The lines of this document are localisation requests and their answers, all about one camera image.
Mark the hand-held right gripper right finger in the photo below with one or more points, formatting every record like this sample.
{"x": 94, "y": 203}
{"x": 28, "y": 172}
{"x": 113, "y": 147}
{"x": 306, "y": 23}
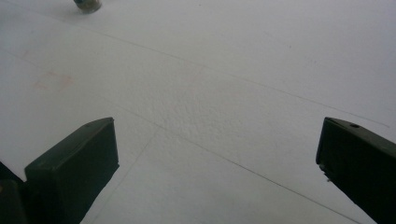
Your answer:
{"x": 361, "y": 161}

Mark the small metal cylinder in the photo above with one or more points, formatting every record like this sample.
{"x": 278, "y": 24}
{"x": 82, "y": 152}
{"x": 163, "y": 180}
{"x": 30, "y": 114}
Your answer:
{"x": 87, "y": 4}

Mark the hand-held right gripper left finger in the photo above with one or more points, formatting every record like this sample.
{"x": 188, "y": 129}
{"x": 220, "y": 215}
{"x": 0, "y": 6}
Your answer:
{"x": 74, "y": 168}

